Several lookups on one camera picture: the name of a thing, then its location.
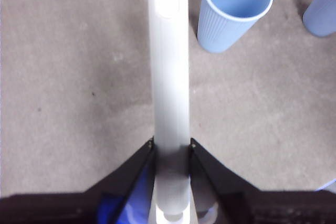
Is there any grey-handled cream sponge cup brush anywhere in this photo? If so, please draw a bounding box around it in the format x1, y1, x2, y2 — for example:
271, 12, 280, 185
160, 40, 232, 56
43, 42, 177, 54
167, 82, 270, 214
145, 0, 192, 224

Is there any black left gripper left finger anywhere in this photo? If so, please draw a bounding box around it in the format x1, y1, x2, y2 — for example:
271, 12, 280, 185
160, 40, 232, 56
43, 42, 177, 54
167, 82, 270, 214
0, 136, 156, 224

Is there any blue ribbed plastic cup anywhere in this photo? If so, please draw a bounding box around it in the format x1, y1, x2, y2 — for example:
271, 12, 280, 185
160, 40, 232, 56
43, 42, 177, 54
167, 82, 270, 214
196, 0, 274, 54
302, 0, 336, 38

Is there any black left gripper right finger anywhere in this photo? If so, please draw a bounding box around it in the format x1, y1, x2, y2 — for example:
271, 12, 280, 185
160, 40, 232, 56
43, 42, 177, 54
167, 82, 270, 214
188, 136, 336, 224

